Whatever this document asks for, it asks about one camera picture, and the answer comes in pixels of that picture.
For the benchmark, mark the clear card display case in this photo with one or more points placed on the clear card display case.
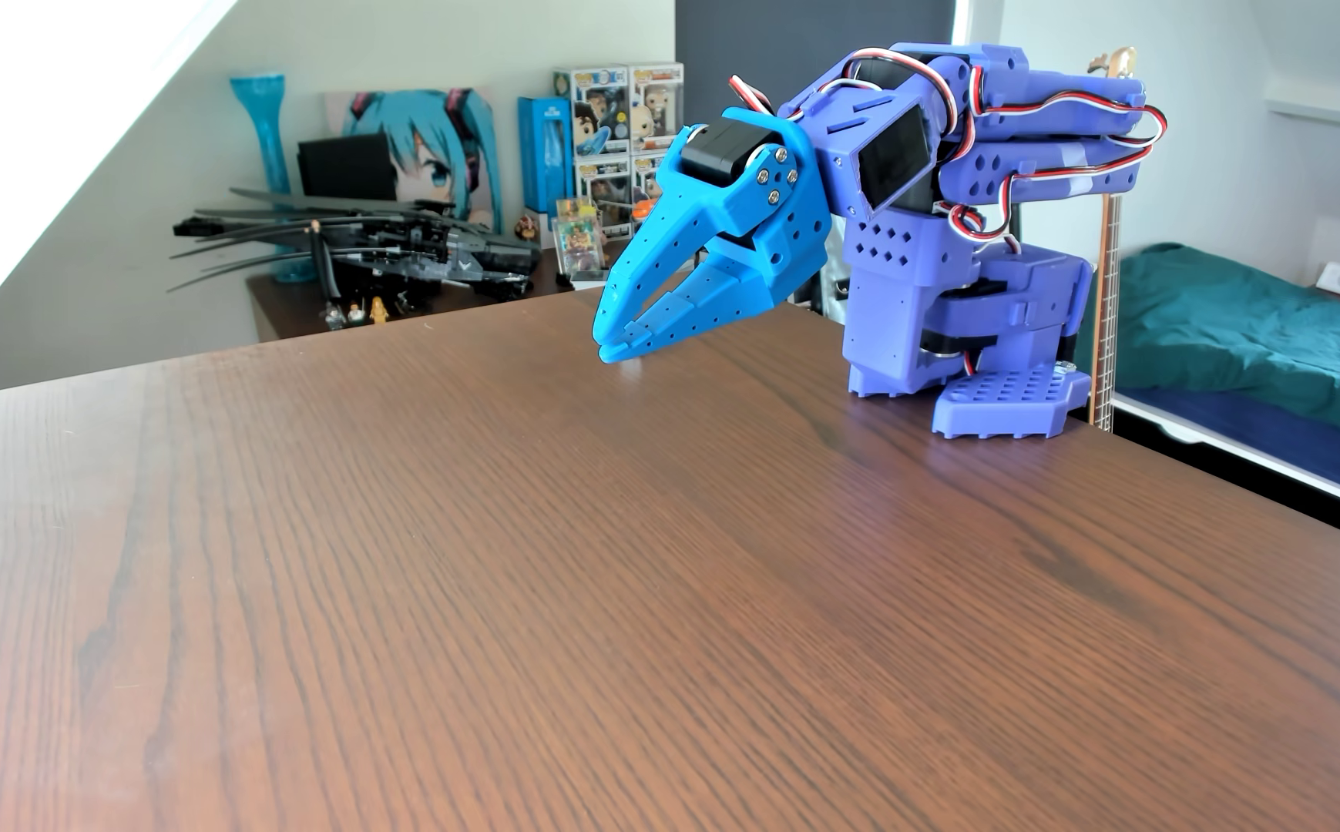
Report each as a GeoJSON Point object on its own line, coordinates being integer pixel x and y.
{"type": "Point", "coordinates": [579, 243]}

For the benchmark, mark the bass guitar neck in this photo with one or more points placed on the bass guitar neck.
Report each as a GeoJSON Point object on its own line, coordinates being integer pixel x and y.
{"type": "Point", "coordinates": [1105, 300]}

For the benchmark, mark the small brown figurine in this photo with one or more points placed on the small brown figurine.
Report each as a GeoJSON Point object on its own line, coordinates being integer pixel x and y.
{"type": "Point", "coordinates": [526, 228]}

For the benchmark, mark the black helicopter model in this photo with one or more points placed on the black helicopter model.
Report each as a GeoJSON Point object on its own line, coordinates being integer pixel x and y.
{"type": "Point", "coordinates": [438, 249]}

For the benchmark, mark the figure box with grey figure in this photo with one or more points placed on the figure box with grey figure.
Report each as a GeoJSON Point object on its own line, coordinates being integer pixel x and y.
{"type": "Point", "coordinates": [604, 191]}

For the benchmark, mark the tiny black minifigure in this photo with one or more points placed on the tiny black minifigure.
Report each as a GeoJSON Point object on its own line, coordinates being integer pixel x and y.
{"type": "Point", "coordinates": [332, 316]}

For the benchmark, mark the blue glass vase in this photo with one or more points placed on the blue glass vase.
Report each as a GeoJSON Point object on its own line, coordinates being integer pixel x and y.
{"type": "Point", "coordinates": [267, 127]}

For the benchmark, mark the white bed frame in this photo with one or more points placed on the white bed frame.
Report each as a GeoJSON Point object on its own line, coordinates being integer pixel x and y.
{"type": "Point", "coordinates": [1259, 451]}

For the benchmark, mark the anime girl picture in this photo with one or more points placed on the anime girl picture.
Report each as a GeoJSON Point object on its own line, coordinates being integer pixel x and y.
{"type": "Point", "coordinates": [438, 150]}

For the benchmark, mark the purple robot arm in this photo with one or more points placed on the purple robot arm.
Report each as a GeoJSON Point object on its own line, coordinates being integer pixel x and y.
{"type": "Point", "coordinates": [901, 300]}

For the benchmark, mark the tall blue carton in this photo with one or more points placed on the tall blue carton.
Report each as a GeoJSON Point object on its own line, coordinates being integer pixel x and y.
{"type": "Point", "coordinates": [543, 150]}

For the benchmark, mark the figure box with dark-haired figure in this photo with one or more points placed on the figure box with dark-haired figure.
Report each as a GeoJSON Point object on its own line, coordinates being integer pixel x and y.
{"type": "Point", "coordinates": [595, 110]}

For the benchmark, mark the figure box with pale figure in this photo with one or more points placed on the figure box with pale figure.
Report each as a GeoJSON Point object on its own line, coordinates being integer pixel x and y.
{"type": "Point", "coordinates": [656, 104]}

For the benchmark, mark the bed with teal blanket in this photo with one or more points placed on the bed with teal blanket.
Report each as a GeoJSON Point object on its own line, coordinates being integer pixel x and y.
{"type": "Point", "coordinates": [1236, 324]}

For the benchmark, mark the white wall shelf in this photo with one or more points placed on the white wall shelf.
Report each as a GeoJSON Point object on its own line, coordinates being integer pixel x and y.
{"type": "Point", "coordinates": [1334, 106]}

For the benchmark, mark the dark brown side desk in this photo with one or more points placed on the dark brown side desk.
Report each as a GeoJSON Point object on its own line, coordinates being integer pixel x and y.
{"type": "Point", "coordinates": [288, 306]}

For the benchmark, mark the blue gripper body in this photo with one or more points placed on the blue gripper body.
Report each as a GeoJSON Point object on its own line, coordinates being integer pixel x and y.
{"type": "Point", "coordinates": [785, 240]}

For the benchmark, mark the black box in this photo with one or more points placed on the black box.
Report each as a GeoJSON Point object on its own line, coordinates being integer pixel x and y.
{"type": "Point", "coordinates": [346, 168]}

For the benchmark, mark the narrow figure box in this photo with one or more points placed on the narrow figure box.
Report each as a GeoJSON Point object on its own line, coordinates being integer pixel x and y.
{"type": "Point", "coordinates": [647, 173]}

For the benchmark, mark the tiny yellow minifigure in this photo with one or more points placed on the tiny yellow minifigure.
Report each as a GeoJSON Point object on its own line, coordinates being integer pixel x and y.
{"type": "Point", "coordinates": [378, 311]}

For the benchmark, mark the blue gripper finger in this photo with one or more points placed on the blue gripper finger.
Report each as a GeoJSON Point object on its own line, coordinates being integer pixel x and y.
{"type": "Point", "coordinates": [681, 220]}
{"type": "Point", "coordinates": [751, 283]}

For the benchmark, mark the dark blue mattress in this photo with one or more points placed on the dark blue mattress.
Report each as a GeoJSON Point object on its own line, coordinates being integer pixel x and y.
{"type": "Point", "coordinates": [1294, 445]}

